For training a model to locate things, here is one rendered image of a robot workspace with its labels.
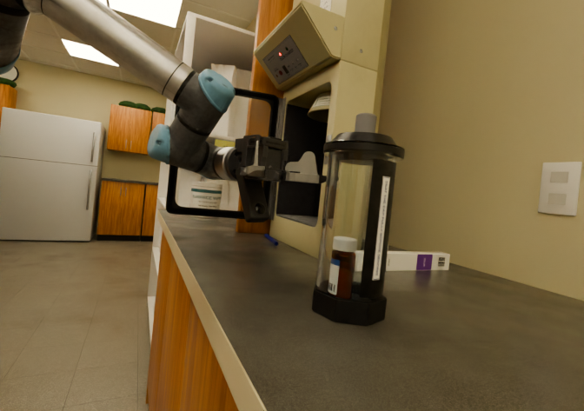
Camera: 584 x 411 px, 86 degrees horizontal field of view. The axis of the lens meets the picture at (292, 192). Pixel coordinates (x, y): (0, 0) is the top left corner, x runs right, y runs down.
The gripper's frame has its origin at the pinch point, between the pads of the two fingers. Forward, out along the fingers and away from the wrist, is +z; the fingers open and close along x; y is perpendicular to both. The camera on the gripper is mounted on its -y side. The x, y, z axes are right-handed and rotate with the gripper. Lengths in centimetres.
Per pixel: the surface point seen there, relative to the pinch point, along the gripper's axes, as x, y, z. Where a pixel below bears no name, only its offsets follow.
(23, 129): -36, 38, -531
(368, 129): -0.9, 6.9, 13.0
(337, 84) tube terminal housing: 19.1, 23.2, -11.8
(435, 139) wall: 63, 18, -8
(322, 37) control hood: 13.9, 32.4, -13.1
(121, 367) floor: 15, -113, -150
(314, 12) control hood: 11.2, 37.2, -13.8
